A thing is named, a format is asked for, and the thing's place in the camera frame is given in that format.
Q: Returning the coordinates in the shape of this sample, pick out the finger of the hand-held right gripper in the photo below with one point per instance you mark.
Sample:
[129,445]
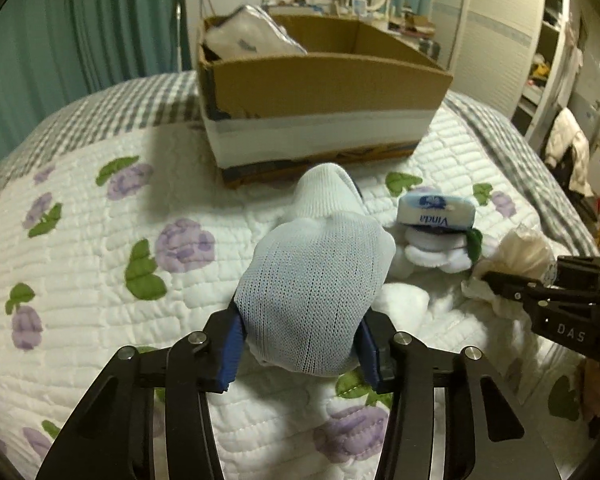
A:
[512,289]

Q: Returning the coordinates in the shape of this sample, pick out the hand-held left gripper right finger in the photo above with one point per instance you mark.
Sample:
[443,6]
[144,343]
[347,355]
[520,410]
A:
[371,355]

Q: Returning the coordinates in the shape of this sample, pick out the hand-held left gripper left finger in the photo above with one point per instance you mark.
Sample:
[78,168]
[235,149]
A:
[229,352]

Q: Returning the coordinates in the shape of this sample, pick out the cream cloth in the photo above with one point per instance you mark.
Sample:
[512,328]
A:
[522,255]

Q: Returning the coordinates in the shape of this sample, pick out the light blue sock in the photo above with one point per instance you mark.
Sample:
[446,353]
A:
[315,280]

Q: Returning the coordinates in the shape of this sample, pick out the cardboard box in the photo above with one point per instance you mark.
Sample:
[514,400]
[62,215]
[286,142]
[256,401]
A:
[320,95]

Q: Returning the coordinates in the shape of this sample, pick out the person's right hand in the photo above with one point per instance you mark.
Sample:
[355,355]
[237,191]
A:
[596,390]

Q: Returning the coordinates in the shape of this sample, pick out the white fluffy cloth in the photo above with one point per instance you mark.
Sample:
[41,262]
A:
[405,310]

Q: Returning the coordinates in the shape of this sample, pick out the white blue tissue packet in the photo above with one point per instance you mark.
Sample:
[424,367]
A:
[436,212]

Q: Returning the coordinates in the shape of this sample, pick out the cream jacket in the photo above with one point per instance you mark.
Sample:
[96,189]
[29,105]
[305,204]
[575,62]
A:
[570,145]

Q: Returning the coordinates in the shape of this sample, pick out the white floral quilt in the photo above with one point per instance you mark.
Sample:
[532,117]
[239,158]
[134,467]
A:
[105,240]

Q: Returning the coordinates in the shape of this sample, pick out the white wardrobe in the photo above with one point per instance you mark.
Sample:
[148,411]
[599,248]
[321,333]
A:
[500,35]

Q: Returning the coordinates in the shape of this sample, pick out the grey checked bed sheet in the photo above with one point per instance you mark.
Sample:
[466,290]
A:
[130,105]

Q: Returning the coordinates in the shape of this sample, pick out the teal curtain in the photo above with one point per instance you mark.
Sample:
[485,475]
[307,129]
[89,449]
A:
[70,25]

